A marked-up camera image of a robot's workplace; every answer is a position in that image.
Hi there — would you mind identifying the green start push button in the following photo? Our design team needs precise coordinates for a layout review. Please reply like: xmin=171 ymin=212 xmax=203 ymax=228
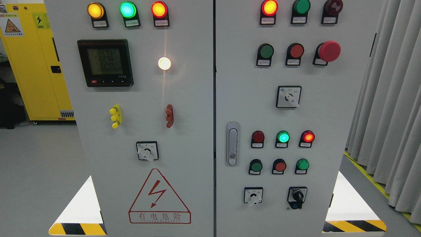
xmin=248 ymin=159 xmax=263 ymax=175

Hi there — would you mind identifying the lower red push button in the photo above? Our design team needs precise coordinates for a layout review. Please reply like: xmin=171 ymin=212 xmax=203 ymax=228
xmin=272 ymin=158 xmax=286 ymax=174

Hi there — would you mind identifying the red push button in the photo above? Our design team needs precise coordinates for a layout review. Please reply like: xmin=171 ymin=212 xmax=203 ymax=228
xmin=272 ymin=158 xmax=286 ymax=174
xmin=285 ymin=42 xmax=304 ymax=66

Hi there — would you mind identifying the upper green push button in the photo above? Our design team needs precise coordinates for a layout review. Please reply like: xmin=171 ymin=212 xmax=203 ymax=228
xmin=256 ymin=43 xmax=274 ymax=66

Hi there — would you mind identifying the lower right green push button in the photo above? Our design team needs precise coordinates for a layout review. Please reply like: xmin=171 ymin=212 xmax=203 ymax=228
xmin=294 ymin=158 xmax=310 ymax=174

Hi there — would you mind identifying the upper red push button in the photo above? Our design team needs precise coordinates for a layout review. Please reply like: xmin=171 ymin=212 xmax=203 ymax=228
xmin=285 ymin=42 xmax=304 ymax=66

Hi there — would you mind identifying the red mushroom emergency stop button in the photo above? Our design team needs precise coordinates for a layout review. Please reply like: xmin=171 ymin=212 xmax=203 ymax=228
xmin=312 ymin=40 xmax=341 ymax=66

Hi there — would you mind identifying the grey electrical control cabinet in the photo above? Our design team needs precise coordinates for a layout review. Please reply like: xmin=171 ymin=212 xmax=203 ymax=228
xmin=45 ymin=0 xmax=385 ymax=237

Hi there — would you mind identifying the red terminal connector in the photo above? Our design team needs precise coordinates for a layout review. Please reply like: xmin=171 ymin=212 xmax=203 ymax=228
xmin=164 ymin=104 xmax=174 ymax=128

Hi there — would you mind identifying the lower left red indicator lamp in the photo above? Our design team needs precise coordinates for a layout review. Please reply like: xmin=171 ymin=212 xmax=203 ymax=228
xmin=251 ymin=130 xmax=265 ymax=148

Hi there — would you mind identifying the red indicator lamp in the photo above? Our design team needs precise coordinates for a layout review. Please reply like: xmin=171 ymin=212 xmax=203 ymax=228
xmin=259 ymin=0 xmax=278 ymax=25
xmin=251 ymin=130 xmax=265 ymax=148
xmin=299 ymin=130 xmax=315 ymax=148
xmin=151 ymin=1 xmax=170 ymax=27

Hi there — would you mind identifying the white lit indicator lamp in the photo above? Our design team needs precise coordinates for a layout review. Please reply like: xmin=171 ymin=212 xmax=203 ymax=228
xmin=158 ymin=57 xmax=172 ymax=70

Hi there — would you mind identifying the lower middle green indicator lamp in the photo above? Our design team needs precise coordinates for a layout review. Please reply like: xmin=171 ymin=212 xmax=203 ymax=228
xmin=275 ymin=130 xmax=290 ymax=148

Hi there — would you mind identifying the green indicator lamp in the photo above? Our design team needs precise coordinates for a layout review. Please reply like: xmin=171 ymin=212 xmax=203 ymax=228
xmin=275 ymin=130 xmax=290 ymax=148
xmin=291 ymin=0 xmax=311 ymax=24
xmin=120 ymin=1 xmax=141 ymax=28

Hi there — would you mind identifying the yellow terminal connector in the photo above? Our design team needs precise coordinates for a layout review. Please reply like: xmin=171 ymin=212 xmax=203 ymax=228
xmin=109 ymin=104 xmax=122 ymax=129

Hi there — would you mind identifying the lower right red indicator lamp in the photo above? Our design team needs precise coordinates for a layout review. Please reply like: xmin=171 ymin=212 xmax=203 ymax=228
xmin=299 ymin=130 xmax=315 ymax=148

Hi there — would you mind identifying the red electric danger warning sticker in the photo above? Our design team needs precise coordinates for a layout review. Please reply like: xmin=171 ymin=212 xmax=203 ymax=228
xmin=128 ymin=168 xmax=191 ymax=224

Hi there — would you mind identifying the black digital power meter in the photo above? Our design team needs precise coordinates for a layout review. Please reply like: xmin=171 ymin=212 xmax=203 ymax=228
xmin=78 ymin=39 xmax=134 ymax=87

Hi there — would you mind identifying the red indicator lamp top left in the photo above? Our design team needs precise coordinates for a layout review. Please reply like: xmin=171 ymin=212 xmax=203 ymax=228
xmin=151 ymin=1 xmax=170 ymax=27

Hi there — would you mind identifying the red indicator lamp top right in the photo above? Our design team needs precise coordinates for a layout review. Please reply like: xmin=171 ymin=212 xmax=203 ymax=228
xmin=259 ymin=0 xmax=278 ymax=25

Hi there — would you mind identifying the green indicator lamp top left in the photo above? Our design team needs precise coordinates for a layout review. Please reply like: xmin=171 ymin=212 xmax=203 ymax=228
xmin=120 ymin=1 xmax=141 ymax=28

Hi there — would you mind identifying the green indicator lamp top right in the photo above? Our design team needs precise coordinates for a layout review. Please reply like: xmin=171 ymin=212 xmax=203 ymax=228
xmin=291 ymin=0 xmax=311 ymax=24

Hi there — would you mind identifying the yellow indicator lamp top left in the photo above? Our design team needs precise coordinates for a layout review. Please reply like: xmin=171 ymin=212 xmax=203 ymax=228
xmin=87 ymin=2 xmax=109 ymax=28

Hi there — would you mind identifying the right yellow black hazard strip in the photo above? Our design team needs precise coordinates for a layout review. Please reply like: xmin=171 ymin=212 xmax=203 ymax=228
xmin=322 ymin=220 xmax=387 ymax=233

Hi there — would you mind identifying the yellow black hazard strip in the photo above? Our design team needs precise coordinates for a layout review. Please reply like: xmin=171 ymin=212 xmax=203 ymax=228
xmin=322 ymin=220 xmax=387 ymax=233
xmin=48 ymin=223 xmax=107 ymax=235

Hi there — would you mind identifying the dark red buzzer lamp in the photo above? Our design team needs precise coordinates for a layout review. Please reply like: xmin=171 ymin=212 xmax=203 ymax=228
xmin=321 ymin=0 xmax=343 ymax=24

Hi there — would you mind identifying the grey pleated curtain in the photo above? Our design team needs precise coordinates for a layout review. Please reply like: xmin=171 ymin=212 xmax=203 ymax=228
xmin=347 ymin=0 xmax=421 ymax=224

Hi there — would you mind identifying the left yellow black hazard strip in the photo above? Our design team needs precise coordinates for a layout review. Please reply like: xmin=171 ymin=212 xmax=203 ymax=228
xmin=48 ymin=223 xmax=107 ymax=235

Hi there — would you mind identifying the yellow safety storage cabinet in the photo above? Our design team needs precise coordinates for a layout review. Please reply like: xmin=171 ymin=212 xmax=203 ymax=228
xmin=1 ymin=3 xmax=75 ymax=121

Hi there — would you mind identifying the silver cabinet door handle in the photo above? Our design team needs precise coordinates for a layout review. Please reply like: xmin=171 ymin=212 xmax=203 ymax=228
xmin=226 ymin=122 xmax=240 ymax=166

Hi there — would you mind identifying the left panel rotary selector switch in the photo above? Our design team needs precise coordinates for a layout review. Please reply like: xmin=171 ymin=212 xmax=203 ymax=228
xmin=136 ymin=141 xmax=159 ymax=162

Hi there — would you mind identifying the upper right rotary selector switch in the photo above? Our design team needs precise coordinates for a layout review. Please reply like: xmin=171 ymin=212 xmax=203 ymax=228
xmin=276 ymin=86 xmax=302 ymax=108

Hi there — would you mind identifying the lower left rotary selector switch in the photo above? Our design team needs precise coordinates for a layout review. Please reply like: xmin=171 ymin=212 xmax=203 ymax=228
xmin=243 ymin=187 xmax=263 ymax=206

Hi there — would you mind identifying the black key selector switch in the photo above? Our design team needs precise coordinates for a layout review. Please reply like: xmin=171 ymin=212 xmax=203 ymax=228
xmin=287 ymin=186 xmax=307 ymax=209

